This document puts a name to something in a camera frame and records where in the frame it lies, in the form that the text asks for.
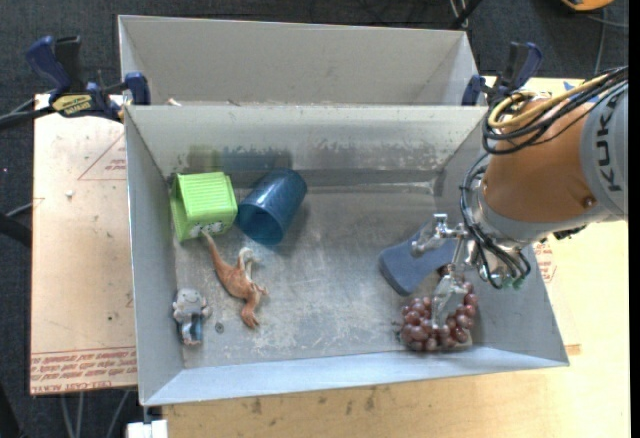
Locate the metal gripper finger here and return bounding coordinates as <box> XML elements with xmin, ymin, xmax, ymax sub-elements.
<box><xmin>431</xmin><ymin>263</ymin><xmax>470</xmax><ymax>326</ymax></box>
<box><xmin>410</xmin><ymin>212</ymin><xmax>470</xmax><ymax>258</ymax></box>

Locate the brown cardboard board red print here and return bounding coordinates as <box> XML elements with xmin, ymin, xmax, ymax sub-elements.
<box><xmin>29</xmin><ymin>93</ymin><xmax>582</xmax><ymax>397</ymax></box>

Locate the blue-grey flat block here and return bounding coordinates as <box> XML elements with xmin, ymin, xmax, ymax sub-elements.
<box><xmin>377</xmin><ymin>220</ymin><xmax>464</xmax><ymax>298</ymax></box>

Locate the orange toy dinosaur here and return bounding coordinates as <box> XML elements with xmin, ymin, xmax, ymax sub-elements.
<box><xmin>200</xmin><ymin>230</ymin><xmax>270</xmax><ymax>330</ymax></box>

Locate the green plastic box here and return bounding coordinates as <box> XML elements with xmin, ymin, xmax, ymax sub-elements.
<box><xmin>168</xmin><ymin>170</ymin><xmax>239</xmax><ymax>244</ymax></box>

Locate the grey metal bin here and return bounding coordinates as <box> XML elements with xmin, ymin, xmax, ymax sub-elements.
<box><xmin>117</xmin><ymin>14</ymin><xmax>570</xmax><ymax>408</ymax></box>

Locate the blue plastic cup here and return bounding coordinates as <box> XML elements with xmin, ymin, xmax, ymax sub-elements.
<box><xmin>236</xmin><ymin>167</ymin><xmax>308</xmax><ymax>247</ymax></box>

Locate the grey toy animal figure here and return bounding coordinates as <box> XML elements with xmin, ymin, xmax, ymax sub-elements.
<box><xmin>171</xmin><ymin>287</ymin><xmax>213</xmax><ymax>347</ymax></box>

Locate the red toy grape bunch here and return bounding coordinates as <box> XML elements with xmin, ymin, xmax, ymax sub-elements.
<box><xmin>399</xmin><ymin>269</ymin><xmax>480</xmax><ymax>354</ymax></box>

